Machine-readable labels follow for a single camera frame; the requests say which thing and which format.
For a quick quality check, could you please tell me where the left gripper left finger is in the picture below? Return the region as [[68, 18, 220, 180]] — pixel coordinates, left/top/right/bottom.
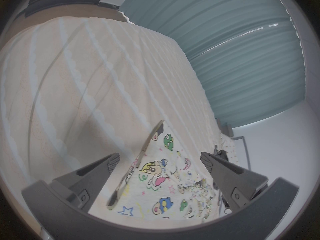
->
[[51, 153, 121, 210]]

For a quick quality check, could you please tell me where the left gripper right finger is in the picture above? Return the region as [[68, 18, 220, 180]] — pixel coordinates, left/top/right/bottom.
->
[[200, 152, 269, 210]]

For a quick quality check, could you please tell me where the white printed pyjama top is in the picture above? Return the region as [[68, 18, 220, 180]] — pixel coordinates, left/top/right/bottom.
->
[[106, 120, 227, 221]]

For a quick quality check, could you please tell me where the bed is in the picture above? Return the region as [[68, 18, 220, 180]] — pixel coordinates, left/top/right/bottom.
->
[[0, 16, 251, 222]]

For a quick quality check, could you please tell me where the black garment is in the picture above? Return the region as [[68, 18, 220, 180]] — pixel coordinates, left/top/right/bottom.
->
[[213, 145, 229, 159]]

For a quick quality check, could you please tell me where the white printed pillow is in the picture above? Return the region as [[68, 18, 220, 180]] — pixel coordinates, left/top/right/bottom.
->
[[221, 134, 240, 165]]

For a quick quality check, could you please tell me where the grey bedside table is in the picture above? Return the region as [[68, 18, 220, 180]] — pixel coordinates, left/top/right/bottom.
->
[[215, 118, 234, 137]]

